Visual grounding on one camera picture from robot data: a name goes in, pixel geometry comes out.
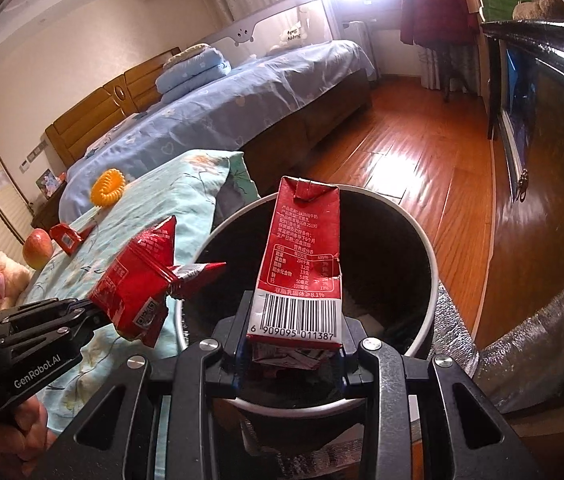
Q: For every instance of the silver foil mat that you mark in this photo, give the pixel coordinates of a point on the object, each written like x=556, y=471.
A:
x=537, y=330

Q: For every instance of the flat screen television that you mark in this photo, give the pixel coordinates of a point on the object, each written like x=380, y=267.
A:
x=512, y=90

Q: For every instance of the grey bed guard rail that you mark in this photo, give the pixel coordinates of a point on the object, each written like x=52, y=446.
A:
x=262, y=20

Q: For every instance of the wall switch panel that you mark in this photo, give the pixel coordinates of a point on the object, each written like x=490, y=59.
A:
x=31, y=156

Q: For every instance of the folded blue quilt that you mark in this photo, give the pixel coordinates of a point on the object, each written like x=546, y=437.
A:
x=191, y=75

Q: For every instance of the cream teddy bear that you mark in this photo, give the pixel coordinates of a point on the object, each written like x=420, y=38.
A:
x=11, y=275

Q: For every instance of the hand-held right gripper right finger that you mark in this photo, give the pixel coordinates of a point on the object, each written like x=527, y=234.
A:
x=357, y=360

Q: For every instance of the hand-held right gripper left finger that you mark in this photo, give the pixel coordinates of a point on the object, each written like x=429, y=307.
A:
x=227, y=355

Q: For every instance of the bed with blue sheet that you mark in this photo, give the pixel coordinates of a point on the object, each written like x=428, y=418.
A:
x=242, y=90

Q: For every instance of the person's left hand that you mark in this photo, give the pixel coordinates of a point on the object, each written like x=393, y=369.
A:
x=21, y=430

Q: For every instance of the red and white milk carton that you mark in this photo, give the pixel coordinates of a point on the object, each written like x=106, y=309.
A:
x=302, y=260

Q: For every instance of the white item in bin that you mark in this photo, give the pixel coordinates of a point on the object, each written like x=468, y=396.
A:
x=374, y=324

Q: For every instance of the hanging red coat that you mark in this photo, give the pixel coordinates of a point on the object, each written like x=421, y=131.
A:
x=437, y=5

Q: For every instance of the dark wooden nightstand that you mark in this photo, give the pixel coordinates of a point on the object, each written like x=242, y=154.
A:
x=46, y=210

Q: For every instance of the wooden headboard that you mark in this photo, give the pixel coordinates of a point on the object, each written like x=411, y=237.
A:
x=91, y=115

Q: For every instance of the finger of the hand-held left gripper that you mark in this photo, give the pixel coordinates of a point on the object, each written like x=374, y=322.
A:
x=51, y=340
x=36, y=312

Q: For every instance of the small red wrapper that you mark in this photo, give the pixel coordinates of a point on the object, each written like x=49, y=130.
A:
x=64, y=237

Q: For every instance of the patterned curtain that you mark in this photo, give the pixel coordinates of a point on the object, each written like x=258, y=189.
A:
x=457, y=67

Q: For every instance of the red apple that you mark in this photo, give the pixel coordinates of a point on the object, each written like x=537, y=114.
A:
x=36, y=250

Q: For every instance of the beige pillow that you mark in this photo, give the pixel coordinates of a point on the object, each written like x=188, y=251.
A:
x=186, y=53

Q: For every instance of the white rimmed black trash bin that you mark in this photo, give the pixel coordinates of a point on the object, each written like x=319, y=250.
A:
x=392, y=240

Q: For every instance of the photo frame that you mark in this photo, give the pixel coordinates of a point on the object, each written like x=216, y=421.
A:
x=46, y=182

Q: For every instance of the brown plush toy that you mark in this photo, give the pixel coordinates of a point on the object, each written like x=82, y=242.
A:
x=542, y=6

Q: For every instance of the red snack packet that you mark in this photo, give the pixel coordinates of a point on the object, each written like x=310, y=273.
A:
x=126, y=285

